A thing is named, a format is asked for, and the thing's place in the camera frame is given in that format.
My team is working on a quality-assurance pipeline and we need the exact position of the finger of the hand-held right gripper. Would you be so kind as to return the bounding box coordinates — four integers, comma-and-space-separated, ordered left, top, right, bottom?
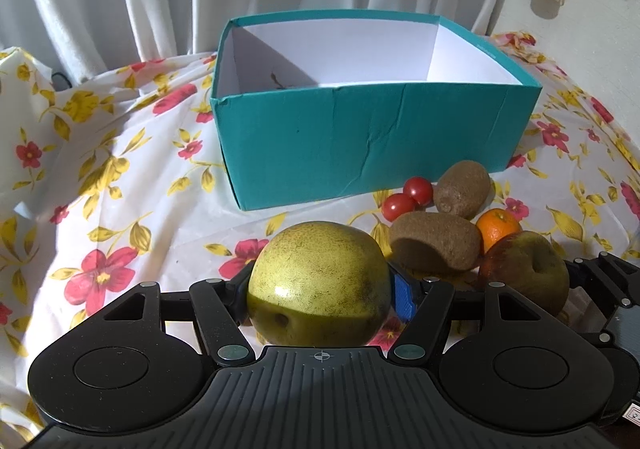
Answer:
564, 252, 640, 310

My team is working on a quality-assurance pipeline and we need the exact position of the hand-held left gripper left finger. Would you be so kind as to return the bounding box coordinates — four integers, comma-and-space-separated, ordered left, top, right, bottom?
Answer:
102, 262, 258, 366

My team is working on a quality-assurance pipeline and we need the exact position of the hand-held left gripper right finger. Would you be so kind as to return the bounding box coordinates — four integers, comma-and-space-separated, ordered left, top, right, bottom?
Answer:
385, 263, 551, 366

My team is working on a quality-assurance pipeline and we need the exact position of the short brown kiwi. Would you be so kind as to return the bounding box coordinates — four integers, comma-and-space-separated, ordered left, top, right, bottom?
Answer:
432, 160, 492, 220

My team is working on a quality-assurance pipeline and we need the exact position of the red cherry tomato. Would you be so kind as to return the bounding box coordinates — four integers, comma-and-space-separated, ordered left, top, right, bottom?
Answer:
402, 176, 434, 205
382, 193, 417, 221

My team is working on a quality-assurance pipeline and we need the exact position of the long brown kiwi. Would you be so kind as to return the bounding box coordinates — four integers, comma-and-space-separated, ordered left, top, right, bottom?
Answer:
389, 210, 482, 275

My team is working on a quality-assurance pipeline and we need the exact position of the orange mandarin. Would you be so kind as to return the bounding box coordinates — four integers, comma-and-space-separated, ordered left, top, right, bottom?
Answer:
475, 209, 523, 255

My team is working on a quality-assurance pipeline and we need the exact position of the teal cardboard box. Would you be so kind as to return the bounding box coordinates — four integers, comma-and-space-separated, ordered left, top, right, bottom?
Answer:
210, 12, 543, 212

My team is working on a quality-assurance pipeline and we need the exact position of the floral tablecloth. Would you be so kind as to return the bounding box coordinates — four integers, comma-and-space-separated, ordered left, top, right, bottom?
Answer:
0, 32, 640, 441

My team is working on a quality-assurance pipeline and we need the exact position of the yellow-green pear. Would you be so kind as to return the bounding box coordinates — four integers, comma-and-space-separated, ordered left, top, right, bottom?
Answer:
246, 222, 393, 347

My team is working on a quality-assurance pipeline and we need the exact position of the red apple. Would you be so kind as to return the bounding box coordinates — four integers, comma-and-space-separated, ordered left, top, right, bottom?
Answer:
477, 230, 571, 316

